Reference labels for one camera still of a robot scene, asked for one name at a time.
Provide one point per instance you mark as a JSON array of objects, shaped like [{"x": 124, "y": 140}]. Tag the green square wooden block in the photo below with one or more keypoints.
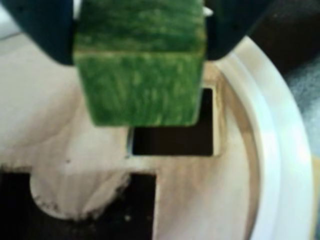
[{"x": 140, "y": 75}]

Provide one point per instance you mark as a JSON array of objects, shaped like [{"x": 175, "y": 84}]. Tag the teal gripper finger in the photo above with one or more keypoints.
[
  {"x": 50, "y": 25},
  {"x": 230, "y": 25}
]

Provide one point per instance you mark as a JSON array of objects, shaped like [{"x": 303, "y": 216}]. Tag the wooden shape sorter lid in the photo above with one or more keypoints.
[{"x": 200, "y": 187}]

